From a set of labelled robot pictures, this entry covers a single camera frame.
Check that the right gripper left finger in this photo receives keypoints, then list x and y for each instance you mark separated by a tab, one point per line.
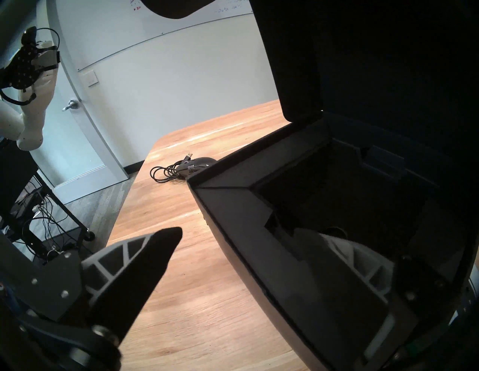
123	284

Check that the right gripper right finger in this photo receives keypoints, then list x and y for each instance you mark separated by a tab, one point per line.
348	284

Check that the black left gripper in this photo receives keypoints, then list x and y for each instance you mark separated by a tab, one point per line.
20	69

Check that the black cardboard box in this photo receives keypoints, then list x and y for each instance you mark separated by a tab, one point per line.
232	209

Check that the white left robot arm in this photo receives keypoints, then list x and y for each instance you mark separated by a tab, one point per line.
31	112

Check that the white room door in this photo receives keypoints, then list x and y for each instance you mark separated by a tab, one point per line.
75	149

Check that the black equipment cart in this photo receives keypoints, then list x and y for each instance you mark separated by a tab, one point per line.
15	175

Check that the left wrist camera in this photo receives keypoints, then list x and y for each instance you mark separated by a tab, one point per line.
29	36

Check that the white wall light switch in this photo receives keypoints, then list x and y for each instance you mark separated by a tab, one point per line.
92	79

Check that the wall whiteboard with writing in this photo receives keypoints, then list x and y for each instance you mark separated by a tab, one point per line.
112	30

